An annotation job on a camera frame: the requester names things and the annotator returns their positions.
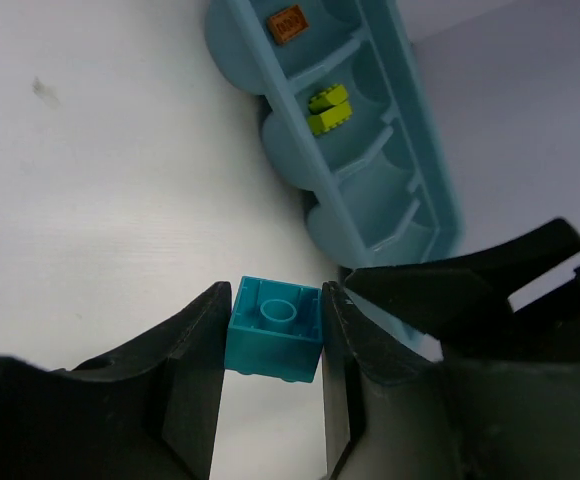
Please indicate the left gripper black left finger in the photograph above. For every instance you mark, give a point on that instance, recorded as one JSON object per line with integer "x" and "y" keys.
{"x": 147, "y": 409}

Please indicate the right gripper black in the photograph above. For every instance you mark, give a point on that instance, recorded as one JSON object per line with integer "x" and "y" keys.
{"x": 515, "y": 400}

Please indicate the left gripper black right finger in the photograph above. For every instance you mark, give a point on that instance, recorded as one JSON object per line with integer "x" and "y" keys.
{"x": 385, "y": 415}

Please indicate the blue square lego brick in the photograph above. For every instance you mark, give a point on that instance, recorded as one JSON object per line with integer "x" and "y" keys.
{"x": 275, "y": 330}

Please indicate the green rectangular lego brick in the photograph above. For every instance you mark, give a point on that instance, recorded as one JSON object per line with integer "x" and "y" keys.
{"x": 327, "y": 120}

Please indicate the brown lego brick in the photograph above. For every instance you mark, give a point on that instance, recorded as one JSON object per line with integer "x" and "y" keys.
{"x": 287, "y": 24}

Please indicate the small green square lego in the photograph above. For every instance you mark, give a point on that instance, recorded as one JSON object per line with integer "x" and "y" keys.
{"x": 330, "y": 97}

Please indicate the teal divided plastic tray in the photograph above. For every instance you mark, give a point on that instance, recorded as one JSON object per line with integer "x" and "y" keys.
{"x": 376, "y": 189}

